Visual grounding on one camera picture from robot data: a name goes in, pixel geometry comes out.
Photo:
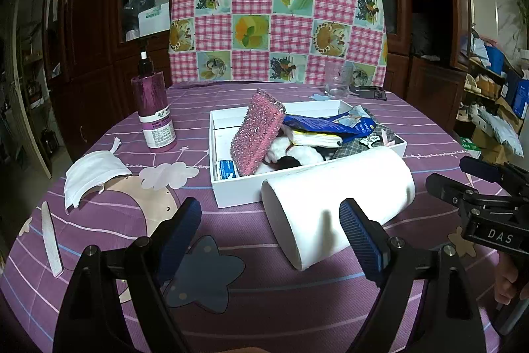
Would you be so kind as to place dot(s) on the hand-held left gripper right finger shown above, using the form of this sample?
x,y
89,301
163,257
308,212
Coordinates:
x,y
359,241

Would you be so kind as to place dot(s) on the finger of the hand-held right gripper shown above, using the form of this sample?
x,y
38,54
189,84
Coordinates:
x,y
481,170
450,189

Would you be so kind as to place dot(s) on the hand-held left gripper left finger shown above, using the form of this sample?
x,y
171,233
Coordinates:
x,y
182,229

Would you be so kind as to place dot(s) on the white toilet paper roll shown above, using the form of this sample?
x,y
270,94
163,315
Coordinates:
x,y
339,183

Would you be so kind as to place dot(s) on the white cardboard box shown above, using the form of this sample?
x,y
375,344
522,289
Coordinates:
x,y
235,191

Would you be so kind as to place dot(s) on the small blue white packet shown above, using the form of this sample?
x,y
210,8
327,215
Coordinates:
x,y
226,170

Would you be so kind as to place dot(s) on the plaid cloth pouch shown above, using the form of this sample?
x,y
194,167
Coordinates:
x,y
355,148

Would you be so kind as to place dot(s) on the white and black plush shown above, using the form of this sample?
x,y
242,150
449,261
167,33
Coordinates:
x,y
297,156

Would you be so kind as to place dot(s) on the plain blue packet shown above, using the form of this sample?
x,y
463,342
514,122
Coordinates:
x,y
318,124

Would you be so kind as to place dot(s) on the pink glitter sponge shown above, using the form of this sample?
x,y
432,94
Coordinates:
x,y
258,129

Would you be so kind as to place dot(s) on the person's right hand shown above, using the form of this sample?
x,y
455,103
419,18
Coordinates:
x,y
506,278

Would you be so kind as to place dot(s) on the brown cardboard box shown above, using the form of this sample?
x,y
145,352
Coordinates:
x,y
492,152

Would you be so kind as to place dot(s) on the green and white carton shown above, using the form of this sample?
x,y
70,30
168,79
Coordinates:
x,y
469,146

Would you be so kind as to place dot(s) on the grey plastic bag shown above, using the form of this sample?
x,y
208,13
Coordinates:
x,y
500,129

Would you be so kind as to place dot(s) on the purple printed tablecloth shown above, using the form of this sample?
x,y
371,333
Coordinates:
x,y
248,245

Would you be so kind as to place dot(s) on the shelf of shoes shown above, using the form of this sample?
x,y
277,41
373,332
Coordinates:
x,y
483,84

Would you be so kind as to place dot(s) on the white face mask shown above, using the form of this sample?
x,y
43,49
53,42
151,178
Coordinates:
x,y
95,171

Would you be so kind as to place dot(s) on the purple pump bottle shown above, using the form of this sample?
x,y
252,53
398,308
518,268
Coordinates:
x,y
155,109

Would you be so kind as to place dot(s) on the black plastic clip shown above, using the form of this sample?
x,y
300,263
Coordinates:
x,y
370,92

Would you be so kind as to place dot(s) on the white nail file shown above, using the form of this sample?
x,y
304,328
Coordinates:
x,y
50,241

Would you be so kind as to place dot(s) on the clear glass cup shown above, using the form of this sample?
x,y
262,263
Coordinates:
x,y
339,82

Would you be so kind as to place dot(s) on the dark wooden cabinet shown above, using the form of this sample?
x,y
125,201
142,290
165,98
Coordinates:
x,y
95,88

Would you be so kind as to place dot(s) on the white printed carton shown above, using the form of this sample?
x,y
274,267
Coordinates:
x,y
153,20

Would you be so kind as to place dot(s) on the pink checked patchwork pillow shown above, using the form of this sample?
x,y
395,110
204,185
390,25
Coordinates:
x,y
268,5

